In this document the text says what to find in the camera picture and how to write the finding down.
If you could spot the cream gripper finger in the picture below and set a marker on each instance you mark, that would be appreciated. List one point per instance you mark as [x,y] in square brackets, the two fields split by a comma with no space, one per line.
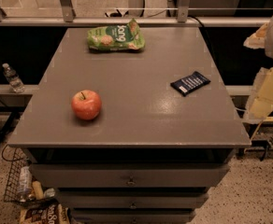
[257,39]
[260,102]

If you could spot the dark blue rxbar wrapper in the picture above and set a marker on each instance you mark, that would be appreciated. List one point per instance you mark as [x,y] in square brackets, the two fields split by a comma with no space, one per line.
[189,84]

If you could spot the red apple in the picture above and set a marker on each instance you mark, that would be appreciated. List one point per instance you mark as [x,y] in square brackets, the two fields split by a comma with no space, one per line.
[86,104]

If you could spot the yellow metal stand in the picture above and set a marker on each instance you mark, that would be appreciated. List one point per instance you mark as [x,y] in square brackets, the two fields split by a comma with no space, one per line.
[261,136]

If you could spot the green snack chip bag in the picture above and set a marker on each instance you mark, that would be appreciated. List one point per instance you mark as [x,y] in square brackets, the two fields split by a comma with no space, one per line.
[116,37]

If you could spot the grey drawer cabinet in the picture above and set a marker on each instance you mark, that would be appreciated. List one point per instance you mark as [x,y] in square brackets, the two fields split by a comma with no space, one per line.
[151,154]

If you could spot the clear plastic water bottle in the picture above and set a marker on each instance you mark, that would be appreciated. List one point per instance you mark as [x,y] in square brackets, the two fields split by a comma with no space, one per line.
[13,78]

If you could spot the brown printed snack bag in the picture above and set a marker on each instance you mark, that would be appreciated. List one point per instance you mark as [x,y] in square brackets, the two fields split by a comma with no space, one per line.
[52,214]

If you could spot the plastic bottle in basket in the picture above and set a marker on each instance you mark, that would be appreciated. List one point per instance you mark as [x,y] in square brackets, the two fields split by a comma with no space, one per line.
[24,188]

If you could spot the black wire basket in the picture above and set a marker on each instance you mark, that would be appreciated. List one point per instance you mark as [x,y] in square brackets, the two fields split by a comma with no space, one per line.
[39,194]

